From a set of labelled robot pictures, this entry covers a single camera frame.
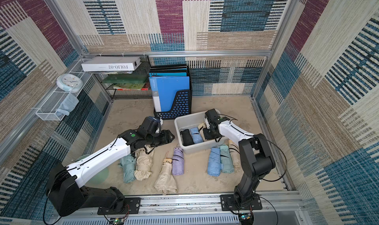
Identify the mint green folded umbrella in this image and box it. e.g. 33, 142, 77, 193
119, 155, 136, 183

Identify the black wire shelf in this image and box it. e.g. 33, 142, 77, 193
94, 56, 152, 100

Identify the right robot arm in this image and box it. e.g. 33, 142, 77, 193
204, 109, 276, 212

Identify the beige umbrella black tip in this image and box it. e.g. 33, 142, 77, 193
197, 122, 207, 134

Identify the white plastic storage box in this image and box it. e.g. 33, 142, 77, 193
174, 112, 229, 154

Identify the blue folded umbrella right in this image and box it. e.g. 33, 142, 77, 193
207, 148, 223, 177

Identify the beige umbrella far right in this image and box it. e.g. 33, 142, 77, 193
229, 140, 241, 168

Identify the purple folded umbrella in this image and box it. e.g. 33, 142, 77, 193
172, 147, 185, 176

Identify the cream crumpled folded umbrella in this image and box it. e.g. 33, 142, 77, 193
134, 146, 154, 181

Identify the black file holder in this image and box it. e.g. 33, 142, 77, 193
149, 65, 192, 120

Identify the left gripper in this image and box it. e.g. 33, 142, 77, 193
145, 129, 176, 147

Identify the teal folded umbrella right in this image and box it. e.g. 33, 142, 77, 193
219, 145, 235, 174

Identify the blue folder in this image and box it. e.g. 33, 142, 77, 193
149, 76, 190, 112

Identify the beige umbrella wooden handle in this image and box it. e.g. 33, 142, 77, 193
154, 158, 178, 195

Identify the light blue umbrella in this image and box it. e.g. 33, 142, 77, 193
190, 127, 204, 144

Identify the light blue cloth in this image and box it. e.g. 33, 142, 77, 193
56, 93, 79, 117

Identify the white folio box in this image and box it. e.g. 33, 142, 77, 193
82, 56, 141, 72

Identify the white wire basket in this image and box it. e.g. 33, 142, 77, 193
36, 58, 91, 121

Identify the white round clock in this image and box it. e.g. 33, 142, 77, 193
56, 74, 83, 93

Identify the green open umbrella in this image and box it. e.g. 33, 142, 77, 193
75, 154, 109, 185

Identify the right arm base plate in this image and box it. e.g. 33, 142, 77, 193
220, 193, 263, 211

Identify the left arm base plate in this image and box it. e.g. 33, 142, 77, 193
97, 197, 141, 215

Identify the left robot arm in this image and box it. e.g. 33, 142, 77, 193
46, 116, 175, 217

